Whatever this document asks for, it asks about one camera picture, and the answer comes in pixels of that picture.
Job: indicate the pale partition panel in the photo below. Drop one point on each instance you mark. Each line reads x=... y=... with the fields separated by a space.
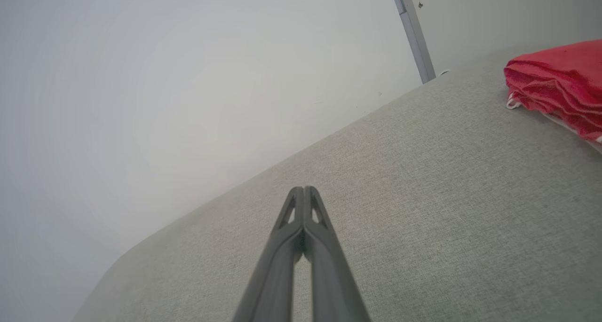
x=508 y=11

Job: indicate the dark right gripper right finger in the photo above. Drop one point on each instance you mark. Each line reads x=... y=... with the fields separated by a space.
x=334 y=279

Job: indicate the grey fabric sofa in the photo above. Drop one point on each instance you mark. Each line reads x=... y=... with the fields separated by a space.
x=423 y=209

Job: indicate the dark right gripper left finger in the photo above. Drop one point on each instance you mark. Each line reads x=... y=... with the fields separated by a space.
x=273 y=275

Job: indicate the red and white shirt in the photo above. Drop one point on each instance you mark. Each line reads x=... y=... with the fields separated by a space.
x=559 y=77

